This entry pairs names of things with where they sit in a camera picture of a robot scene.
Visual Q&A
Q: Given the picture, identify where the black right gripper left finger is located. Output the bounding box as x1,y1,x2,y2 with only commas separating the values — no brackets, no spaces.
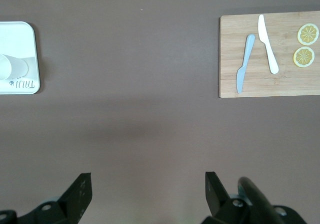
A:
26,172,93,224

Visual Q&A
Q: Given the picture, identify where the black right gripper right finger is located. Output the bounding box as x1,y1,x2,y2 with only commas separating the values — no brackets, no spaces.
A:
202,171,251,224

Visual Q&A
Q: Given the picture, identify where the white plastic cup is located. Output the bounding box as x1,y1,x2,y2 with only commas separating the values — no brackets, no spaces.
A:
0,53,30,81

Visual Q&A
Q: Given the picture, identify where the grey plastic knife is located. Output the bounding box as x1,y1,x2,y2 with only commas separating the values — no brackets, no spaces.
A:
236,33,256,94

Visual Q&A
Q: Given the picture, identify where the bamboo cutting board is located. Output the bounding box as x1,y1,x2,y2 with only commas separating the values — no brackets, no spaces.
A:
219,10,320,99

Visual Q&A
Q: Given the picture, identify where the cream bear print tray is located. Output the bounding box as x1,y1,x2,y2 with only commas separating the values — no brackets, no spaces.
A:
0,21,41,95

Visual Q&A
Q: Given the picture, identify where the yellow lemon slice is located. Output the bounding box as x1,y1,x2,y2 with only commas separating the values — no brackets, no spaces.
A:
292,46,316,68
297,23,320,46

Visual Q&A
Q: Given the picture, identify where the white plastic knife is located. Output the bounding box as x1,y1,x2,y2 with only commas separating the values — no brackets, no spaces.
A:
257,14,280,75

